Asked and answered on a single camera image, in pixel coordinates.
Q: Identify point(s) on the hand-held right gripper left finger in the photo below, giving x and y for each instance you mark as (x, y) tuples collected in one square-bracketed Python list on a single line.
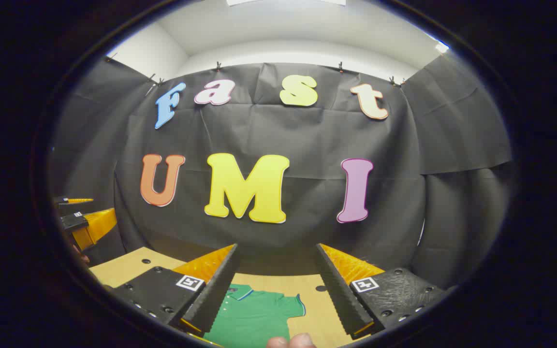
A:
[(215, 295)]

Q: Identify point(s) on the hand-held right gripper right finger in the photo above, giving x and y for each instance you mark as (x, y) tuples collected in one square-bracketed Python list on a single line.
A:
[(339, 295)]

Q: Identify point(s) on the black backdrop cloth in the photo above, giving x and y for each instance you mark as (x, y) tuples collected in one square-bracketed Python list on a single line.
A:
[(307, 140)]

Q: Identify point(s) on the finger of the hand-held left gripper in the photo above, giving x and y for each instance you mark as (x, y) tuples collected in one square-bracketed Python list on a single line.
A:
[(97, 224), (78, 200)]

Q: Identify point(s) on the white ceiling light panel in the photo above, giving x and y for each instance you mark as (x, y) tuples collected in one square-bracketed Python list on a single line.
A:
[(259, 2)]

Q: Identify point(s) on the green T-shirt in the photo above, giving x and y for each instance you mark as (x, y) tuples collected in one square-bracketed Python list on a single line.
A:
[(254, 319)]

